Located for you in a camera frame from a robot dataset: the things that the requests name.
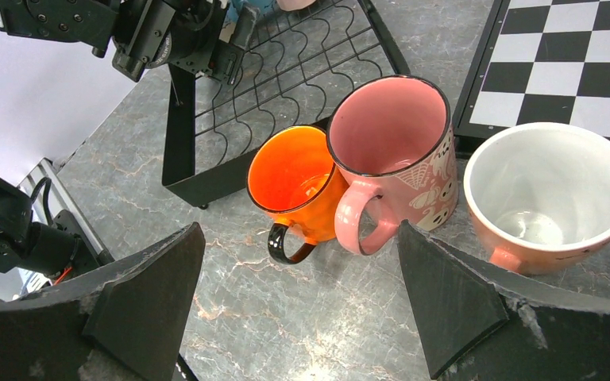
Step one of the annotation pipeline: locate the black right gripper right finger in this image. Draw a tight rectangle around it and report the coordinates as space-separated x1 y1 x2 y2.
397 221 610 380

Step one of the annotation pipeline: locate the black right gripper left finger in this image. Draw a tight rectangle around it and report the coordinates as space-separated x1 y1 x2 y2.
0 223 206 380

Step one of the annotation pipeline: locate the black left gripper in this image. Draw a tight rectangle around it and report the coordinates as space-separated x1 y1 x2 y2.
112 1 260 85

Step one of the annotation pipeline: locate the orange cup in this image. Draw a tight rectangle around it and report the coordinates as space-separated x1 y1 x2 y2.
247 125 349 264

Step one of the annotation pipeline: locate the salmon pink mug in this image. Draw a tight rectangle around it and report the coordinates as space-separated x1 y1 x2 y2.
462 122 610 275

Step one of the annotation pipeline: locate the pink floral mug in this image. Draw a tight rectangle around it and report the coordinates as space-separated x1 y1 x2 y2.
326 75 458 256

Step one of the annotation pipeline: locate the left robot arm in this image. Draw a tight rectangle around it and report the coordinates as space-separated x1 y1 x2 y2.
0 0 261 84

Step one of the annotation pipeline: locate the black dish rack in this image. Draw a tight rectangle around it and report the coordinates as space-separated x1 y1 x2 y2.
161 1 410 209

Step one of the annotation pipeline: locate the black white chessboard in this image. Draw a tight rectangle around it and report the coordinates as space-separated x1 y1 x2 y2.
454 1 610 152

